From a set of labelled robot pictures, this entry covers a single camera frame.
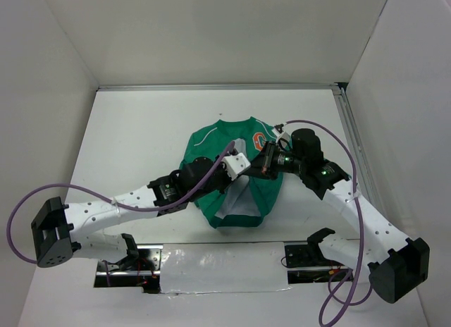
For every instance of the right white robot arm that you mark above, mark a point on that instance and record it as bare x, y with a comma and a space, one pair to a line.
392, 262

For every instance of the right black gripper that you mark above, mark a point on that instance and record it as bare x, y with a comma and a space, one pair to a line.
263, 165

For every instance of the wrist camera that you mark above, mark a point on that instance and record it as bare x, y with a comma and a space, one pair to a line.
236, 165
282, 138

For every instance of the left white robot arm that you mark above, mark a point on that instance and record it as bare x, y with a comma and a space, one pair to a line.
62, 231

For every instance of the green jacket with white lettering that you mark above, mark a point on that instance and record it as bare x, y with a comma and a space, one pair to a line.
248, 200

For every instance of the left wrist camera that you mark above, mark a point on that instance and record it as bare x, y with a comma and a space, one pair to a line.
236, 165

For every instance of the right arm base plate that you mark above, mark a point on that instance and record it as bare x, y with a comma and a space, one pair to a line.
306, 264

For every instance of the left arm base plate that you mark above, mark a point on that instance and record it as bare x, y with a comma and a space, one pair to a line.
144, 273

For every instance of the aluminium frame rail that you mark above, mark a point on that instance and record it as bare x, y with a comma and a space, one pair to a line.
139, 133

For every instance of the silver tape patch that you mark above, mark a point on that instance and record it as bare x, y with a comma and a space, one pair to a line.
223, 268

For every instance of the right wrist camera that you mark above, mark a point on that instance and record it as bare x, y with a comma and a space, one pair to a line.
282, 138

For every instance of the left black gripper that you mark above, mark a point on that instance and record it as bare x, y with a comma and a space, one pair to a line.
227, 180

